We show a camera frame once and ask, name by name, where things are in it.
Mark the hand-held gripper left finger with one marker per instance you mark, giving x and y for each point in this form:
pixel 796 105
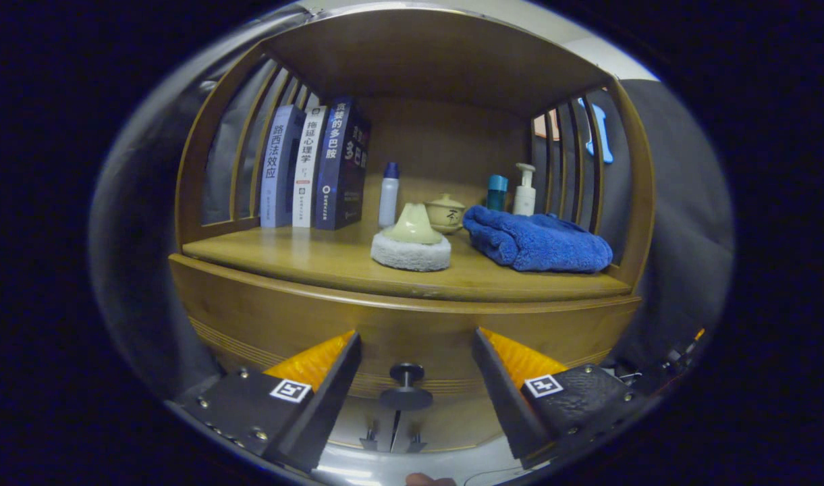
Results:
pixel 327 412

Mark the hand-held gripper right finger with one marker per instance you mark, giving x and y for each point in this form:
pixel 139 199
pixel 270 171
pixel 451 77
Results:
pixel 503 405

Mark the wooden drawer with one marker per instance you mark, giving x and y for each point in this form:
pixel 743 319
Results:
pixel 263 317

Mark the green scrub brush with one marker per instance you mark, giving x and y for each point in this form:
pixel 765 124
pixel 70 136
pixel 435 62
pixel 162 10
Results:
pixel 412 253

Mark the wooden countertop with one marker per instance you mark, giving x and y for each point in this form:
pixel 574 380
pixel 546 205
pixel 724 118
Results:
pixel 317 260

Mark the wooden cabinet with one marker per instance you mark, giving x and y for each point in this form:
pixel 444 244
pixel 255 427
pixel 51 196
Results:
pixel 425 54

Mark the blue folded towel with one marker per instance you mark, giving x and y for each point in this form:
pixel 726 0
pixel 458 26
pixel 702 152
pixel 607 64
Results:
pixel 540 239

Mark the beige lidded teacup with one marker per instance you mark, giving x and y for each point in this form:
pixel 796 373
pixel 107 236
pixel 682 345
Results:
pixel 449 212

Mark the white pump bottle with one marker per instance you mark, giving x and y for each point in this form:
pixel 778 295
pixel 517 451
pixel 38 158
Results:
pixel 524 196

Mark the teal bottle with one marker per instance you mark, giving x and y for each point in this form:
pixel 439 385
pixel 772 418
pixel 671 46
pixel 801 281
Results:
pixel 497 194

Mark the white bottle with blue cap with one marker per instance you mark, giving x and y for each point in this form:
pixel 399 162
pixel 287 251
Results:
pixel 388 199

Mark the white book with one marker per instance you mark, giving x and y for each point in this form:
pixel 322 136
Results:
pixel 308 169

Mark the black backdrop cloth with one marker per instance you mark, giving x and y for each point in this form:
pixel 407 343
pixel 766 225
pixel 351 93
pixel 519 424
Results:
pixel 681 236

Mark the light blue book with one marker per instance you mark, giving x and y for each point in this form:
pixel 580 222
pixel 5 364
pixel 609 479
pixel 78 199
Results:
pixel 277 169

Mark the dark blue book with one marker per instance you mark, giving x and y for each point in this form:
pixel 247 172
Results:
pixel 337 162

